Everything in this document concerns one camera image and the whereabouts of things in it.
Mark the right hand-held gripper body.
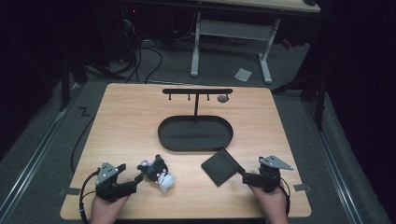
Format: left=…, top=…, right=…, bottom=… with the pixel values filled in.
left=258, top=154, right=294, bottom=193

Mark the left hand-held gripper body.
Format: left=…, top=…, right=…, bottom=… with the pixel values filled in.
left=94, top=161, right=138, bottom=203

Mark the black and white plush toy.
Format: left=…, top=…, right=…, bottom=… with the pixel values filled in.
left=136, top=154, right=177, bottom=193

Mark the black wallet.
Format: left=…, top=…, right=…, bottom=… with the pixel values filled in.
left=201, top=147, right=241, bottom=188

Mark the person's left hand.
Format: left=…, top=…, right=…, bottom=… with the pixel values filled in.
left=90, top=194, right=131, bottom=224

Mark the person's right hand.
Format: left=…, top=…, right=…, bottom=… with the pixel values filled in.
left=248, top=184, right=290, bottom=224

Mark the grey tape piece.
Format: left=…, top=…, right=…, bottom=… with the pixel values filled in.
left=292, top=183, right=313, bottom=192

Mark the black hook stand with tray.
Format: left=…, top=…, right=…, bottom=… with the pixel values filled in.
left=157, top=88, right=234, bottom=153

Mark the grey paper sheet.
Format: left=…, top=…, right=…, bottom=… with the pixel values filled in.
left=233, top=67, right=253, bottom=83

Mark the black metal stand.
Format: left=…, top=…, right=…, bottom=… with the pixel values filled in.
left=58, top=54, right=127, bottom=112
left=270, top=55, right=332, bottom=133

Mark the white-framed desk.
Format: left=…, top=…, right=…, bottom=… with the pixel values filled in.
left=190, top=0, right=321, bottom=85

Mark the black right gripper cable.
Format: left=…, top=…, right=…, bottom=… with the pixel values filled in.
left=278, top=176, right=292, bottom=217

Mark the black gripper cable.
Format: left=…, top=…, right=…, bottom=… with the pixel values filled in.
left=78, top=170, right=101, bottom=224
left=278, top=176, right=292, bottom=217

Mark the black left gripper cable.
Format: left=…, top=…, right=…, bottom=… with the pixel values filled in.
left=78, top=170, right=101, bottom=224

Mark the black floor cable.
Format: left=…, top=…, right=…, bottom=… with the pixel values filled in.
left=70, top=114, right=96, bottom=175

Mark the metal floor rail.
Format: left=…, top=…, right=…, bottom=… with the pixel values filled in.
left=302, top=99, right=364, bottom=224
left=0, top=83, right=82, bottom=220

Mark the bundle of black cables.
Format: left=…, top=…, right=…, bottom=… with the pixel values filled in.
left=120, top=8, right=163, bottom=85

